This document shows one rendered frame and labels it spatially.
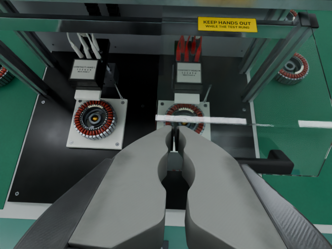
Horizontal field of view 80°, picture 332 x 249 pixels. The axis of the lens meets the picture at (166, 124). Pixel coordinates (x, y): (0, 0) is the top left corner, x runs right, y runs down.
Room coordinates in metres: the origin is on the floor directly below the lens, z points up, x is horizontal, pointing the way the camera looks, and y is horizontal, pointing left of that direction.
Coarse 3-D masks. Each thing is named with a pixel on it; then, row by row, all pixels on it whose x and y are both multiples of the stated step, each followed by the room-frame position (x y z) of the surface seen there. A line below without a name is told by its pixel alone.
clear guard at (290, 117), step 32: (192, 32) 0.25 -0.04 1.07; (224, 32) 0.25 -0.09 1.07; (288, 32) 0.25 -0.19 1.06; (160, 64) 0.18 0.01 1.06; (192, 64) 0.18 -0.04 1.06; (224, 64) 0.18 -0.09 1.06; (256, 64) 0.18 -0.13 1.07; (288, 64) 0.18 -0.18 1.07; (320, 64) 0.19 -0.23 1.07; (160, 96) 0.13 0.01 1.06; (192, 96) 0.13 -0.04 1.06; (224, 96) 0.13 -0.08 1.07; (256, 96) 0.13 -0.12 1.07; (288, 96) 0.13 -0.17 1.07; (320, 96) 0.13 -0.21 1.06; (192, 128) 0.09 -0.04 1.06; (224, 128) 0.09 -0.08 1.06; (256, 128) 0.09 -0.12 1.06; (288, 128) 0.09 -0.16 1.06; (320, 128) 0.09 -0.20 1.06; (320, 160) 0.05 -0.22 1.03
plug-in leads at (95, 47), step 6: (78, 36) 0.36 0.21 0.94; (84, 36) 0.38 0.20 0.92; (90, 36) 0.39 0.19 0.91; (72, 42) 0.33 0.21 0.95; (84, 42) 0.35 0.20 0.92; (90, 42) 0.33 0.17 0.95; (96, 42) 0.35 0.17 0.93; (84, 48) 0.32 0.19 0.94; (96, 48) 0.33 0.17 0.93; (78, 54) 0.33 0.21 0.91; (96, 54) 0.32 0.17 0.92
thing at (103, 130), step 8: (88, 104) 0.24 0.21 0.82; (96, 104) 0.24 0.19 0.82; (104, 104) 0.24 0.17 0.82; (80, 112) 0.22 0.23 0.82; (88, 112) 0.22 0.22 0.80; (104, 112) 0.22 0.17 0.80; (112, 112) 0.22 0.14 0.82; (80, 120) 0.19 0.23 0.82; (112, 120) 0.19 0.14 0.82; (80, 128) 0.17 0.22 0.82; (88, 128) 0.17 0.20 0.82; (96, 128) 0.17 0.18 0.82; (104, 128) 0.17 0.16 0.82; (112, 128) 0.18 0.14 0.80; (88, 136) 0.15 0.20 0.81; (96, 136) 0.15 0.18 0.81; (104, 136) 0.15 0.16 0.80
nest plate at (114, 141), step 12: (120, 108) 0.24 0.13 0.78; (72, 120) 0.21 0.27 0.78; (120, 120) 0.21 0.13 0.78; (72, 132) 0.17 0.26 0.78; (120, 132) 0.17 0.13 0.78; (72, 144) 0.14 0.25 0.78; (84, 144) 0.14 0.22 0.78; (96, 144) 0.14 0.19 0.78; (108, 144) 0.14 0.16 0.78; (120, 144) 0.14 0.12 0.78
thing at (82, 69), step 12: (108, 48) 0.37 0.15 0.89; (84, 60) 0.30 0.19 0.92; (96, 60) 0.30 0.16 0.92; (72, 72) 0.27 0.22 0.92; (84, 72) 0.27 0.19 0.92; (96, 72) 0.27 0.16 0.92; (72, 84) 0.25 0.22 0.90; (84, 84) 0.25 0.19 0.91; (96, 84) 0.25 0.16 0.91; (84, 96) 0.23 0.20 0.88; (96, 96) 0.23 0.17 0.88
